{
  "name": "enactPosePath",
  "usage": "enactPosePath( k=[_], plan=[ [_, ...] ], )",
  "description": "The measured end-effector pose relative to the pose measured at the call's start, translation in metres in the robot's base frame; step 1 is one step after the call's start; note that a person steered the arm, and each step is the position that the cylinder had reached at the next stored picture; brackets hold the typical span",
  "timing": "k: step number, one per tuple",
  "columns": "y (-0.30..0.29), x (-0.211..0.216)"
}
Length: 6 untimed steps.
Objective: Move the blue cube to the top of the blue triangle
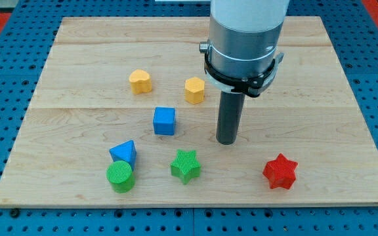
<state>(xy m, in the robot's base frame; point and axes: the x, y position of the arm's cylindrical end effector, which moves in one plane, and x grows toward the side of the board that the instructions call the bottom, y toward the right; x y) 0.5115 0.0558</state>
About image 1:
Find blue cube block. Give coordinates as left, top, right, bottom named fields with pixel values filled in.
left=153, top=107, right=176, bottom=136

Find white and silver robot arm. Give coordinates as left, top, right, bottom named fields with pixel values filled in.
left=199, top=0, right=289, bottom=79

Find red six-point star block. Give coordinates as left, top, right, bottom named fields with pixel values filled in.
left=262, top=153, right=298, bottom=189

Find light wooden board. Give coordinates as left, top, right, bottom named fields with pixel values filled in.
left=0, top=16, right=378, bottom=208

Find blue triangle block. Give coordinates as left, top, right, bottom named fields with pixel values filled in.
left=109, top=140, right=137, bottom=170

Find black clamp ring bracket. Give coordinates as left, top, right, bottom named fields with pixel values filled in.
left=204, top=52, right=284, bottom=98

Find green cylinder block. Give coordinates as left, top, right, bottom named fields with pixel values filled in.
left=106, top=161, right=135, bottom=193

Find yellow hexagon block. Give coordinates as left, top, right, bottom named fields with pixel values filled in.
left=184, top=77, right=205, bottom=104

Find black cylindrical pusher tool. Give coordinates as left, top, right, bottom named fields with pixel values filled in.
left=216, top=92, right=245, bottom=145

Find green star block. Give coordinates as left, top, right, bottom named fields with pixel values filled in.
left=170, top=149, right=201, bottom=185

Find yellow heart block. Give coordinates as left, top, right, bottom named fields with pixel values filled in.
left=129, top=69, right=152, bottom=94

